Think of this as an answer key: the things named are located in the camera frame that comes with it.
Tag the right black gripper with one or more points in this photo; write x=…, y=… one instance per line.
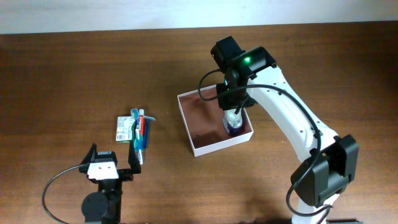
x=224, y=102

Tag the blue green toothbrush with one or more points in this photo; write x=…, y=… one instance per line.
x=138, y=141

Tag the red white Colgate toothpaste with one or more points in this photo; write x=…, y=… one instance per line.
x=141, y=122

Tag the blue disposable razor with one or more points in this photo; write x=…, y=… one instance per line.
x=148, y=119

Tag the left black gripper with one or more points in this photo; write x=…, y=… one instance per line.
x=127, y=175

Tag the dark blue soap bottle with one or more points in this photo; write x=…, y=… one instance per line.
x=232, y=122

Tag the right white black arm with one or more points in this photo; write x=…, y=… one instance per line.
x=328, y=161

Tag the white square cardboard box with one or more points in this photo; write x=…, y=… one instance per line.
x=203, y=121

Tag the white green soap packet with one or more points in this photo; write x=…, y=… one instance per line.
x=124, y=129

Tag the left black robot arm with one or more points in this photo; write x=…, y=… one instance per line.
x=104, y=205

